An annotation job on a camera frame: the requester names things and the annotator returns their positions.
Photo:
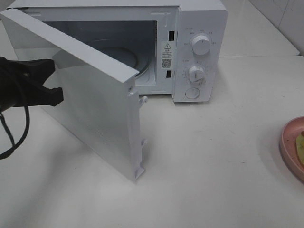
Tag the round door release button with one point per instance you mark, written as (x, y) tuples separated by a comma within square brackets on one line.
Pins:
[(192, 93)]

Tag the white microwave oven body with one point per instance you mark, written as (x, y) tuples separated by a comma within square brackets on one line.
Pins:
[(166, 27)]

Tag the white timer knob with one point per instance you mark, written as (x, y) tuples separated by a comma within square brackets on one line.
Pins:
[(196, 74)]

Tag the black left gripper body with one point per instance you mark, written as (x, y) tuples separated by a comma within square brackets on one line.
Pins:
[(13, 77)]

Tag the glass microwave turntable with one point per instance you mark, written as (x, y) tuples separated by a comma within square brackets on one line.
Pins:
[(133, 54)]

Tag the toy sandwich with bread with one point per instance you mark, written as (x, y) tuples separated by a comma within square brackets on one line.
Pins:
[(299, 141)]

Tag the white upper power knob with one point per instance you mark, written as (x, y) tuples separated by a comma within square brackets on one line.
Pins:
[(200, 44)]

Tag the pink round plate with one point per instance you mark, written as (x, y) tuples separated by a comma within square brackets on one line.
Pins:
[(288, 148)]

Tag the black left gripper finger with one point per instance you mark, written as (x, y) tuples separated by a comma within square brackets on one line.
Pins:
[(38, 70), (37, 94)]

